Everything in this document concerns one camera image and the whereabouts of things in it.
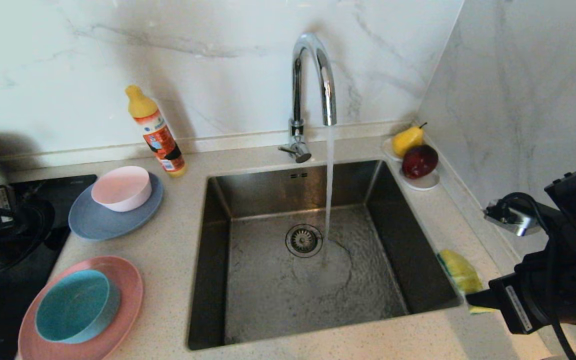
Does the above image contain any yellow pear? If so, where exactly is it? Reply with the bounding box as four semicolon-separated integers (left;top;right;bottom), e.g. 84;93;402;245
392;123;427;158

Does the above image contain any black induction cooktop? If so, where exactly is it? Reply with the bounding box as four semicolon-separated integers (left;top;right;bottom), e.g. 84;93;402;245
0;174;98;360

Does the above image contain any yellow orange dish soap bottle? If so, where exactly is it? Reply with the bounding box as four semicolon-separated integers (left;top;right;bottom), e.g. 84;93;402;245
125;84;187;178

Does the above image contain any stainless steel sink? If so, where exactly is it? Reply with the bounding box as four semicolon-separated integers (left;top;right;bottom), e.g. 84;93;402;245
187;159;464;351

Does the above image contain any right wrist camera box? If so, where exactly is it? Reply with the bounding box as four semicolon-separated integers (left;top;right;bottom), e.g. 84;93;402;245
483;199;541;237

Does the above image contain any pink plate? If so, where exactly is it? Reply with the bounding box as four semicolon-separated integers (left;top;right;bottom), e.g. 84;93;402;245
18;255;144;360

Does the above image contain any dark red apple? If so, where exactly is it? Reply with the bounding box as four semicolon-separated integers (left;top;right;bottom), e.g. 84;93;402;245
401;145;439;180

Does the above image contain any small white fruit dish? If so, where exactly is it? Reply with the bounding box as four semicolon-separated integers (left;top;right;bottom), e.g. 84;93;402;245
381;137;441;191

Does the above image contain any yellow green sponge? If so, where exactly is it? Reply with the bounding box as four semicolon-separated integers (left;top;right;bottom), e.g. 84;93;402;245
436;249;494;315

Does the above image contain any teal bowl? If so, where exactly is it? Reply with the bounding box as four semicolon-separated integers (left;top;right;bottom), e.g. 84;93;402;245
35;270;121;344

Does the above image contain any blue grey plate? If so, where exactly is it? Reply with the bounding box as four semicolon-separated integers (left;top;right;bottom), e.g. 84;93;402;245
68;172;164;241

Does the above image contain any chrome gooseneck faucet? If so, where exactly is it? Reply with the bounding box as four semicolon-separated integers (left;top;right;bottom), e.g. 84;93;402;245
278;33;338;164

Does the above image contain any round metal sink strainer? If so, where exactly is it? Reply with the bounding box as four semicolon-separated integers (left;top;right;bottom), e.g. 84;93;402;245
285;223;324;259

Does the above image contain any pink bowl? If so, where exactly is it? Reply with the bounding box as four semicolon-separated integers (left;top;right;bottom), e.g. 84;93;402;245
91;166;152;212

